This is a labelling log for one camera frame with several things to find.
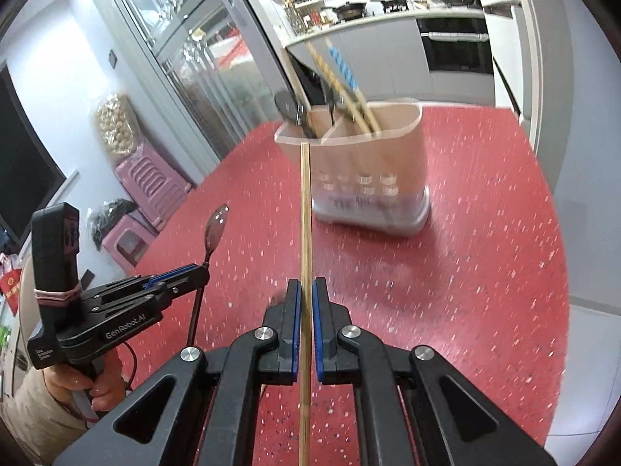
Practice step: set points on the bag of white balls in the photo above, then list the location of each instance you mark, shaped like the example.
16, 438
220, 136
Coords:
117, 127

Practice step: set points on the pink plastic stool stack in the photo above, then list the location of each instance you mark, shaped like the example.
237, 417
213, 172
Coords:
157, 188

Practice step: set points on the black wok on stove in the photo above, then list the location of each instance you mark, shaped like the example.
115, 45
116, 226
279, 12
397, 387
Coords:
348, 11

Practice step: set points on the grey kitchen base cabinet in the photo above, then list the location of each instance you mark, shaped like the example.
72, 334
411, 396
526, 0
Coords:
387, 58

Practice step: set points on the white refrigerator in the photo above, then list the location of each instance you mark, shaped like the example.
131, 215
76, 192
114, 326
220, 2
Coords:
514, 50

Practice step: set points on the person's left hand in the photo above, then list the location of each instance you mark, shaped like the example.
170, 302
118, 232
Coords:
107, 391

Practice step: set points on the glass door display cabinet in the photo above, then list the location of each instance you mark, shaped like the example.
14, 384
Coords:
215, 61

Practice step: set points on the small pink stool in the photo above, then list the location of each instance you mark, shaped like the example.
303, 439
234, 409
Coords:
128, 241

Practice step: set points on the yellow dotted chopstick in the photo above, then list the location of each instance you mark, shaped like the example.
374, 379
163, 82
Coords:
335, 84

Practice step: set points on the beige perforated utensil holder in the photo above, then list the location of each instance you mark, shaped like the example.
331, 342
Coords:
376, 182

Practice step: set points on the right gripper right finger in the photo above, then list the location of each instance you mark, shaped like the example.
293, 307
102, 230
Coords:
412, 406

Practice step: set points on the dark brown plastic spoon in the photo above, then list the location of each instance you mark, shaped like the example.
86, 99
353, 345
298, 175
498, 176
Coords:
213, 233

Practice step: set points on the black built-in oven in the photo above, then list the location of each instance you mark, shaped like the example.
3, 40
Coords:
456, 44

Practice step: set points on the blue dotted chopstick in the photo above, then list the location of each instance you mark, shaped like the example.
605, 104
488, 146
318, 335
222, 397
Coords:
351, 82

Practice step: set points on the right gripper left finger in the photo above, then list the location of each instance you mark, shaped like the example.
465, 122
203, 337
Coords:
200, 407

